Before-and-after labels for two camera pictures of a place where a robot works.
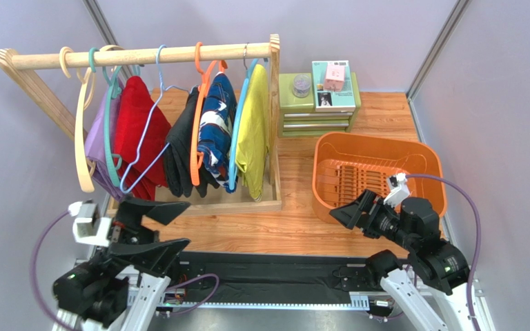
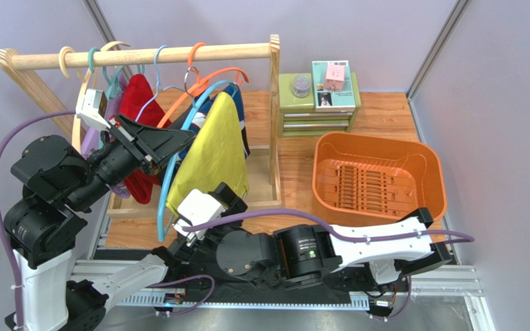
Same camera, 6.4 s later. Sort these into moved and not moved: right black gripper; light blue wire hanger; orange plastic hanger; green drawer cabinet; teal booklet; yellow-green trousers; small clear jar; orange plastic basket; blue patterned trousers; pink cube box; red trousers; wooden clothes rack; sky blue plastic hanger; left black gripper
Moved: right black gripper; light blue wire hanger; yellow-green trousers; sky blue plastic hanger; blue patterned trousers; orange plastic hanger; left black gripper
Not moved: wooden clothes rack; green drawer cabinet; small clear jar; pink cube box; teal booklet; orange plastic basket; red trousers
